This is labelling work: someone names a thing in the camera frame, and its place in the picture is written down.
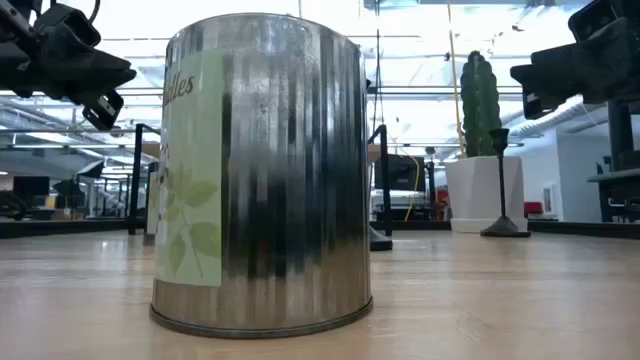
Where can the grey desk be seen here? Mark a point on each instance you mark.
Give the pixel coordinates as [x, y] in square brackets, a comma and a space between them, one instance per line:
[620, 195]

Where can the white hexagonal planter pot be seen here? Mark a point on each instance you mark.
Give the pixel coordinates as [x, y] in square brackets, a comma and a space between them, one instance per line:
[472, 195]

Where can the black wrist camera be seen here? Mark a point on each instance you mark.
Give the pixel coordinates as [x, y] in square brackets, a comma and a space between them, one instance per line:
[67, 25]
[597, 20]

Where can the silver labelled candle tin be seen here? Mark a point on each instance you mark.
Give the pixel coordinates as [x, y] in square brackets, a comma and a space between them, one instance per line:
[280, 190]

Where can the black studio lamp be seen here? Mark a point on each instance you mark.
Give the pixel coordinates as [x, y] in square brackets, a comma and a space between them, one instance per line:
[91, 170]

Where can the green cactus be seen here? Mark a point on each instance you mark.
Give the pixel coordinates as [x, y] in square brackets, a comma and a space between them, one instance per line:
[480, 105]

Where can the black aluminium table frame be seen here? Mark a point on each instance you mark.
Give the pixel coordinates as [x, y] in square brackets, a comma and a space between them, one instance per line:
[75, 227]

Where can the wooden shelf with black legs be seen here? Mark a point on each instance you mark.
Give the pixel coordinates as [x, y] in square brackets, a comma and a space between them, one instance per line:
[134, 190]

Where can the red cabinet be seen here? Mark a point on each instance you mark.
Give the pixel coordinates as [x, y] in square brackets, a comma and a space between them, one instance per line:
[442, 205]

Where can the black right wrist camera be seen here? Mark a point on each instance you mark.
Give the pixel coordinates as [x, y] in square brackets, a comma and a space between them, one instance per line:
[597, 20]

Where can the white wall frame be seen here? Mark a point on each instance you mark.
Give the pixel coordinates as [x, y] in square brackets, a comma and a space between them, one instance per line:
[548, 199]

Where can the black background screen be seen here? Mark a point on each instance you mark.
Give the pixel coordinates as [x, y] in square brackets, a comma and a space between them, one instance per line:
[405, 172]

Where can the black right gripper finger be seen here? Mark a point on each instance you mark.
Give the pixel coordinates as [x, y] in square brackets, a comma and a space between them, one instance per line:
[570, 72]

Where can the small black background monitor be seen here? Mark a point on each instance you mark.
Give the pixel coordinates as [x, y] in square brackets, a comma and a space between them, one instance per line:
[31, 186]

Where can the red box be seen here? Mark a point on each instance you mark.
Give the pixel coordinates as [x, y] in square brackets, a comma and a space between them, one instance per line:
[533, 208]

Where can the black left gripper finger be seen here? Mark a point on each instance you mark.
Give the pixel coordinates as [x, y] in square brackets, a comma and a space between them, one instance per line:
[95, 75]

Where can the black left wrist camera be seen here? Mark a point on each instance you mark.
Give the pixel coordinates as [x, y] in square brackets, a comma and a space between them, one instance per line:
[67, 25]

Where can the black-framed computer monitor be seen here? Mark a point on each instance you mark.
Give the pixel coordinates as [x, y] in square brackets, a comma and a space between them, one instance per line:
[621, 140]

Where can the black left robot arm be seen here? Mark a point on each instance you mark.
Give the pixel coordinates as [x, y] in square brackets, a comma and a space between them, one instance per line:
[10, 15]

